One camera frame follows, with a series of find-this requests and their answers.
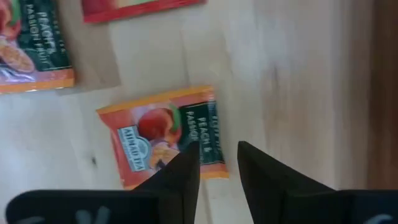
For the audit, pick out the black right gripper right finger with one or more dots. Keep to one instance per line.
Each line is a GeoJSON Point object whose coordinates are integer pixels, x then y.
{"type": "Point", "coordinates": [280, 196]}

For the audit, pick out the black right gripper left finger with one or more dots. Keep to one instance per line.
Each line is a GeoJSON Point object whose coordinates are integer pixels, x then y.
{"type": "Point", "coordinates": [180, 186]}

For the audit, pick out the orange peach tea bag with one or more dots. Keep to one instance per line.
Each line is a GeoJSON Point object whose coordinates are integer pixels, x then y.
{"type": "Point", "coordinates": [146, 133]}
{"type": "Point", "coordinates": [34, 46]}

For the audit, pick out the red strawberry tea bag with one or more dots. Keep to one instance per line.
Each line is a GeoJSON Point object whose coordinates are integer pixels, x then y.
{"type": "Point", "coordinates": [130, 11]}

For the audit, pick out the wooden three-slot organizer box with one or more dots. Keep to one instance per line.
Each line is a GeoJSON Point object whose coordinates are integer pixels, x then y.
{"type": "Point", "coordinates": [385, 93]}

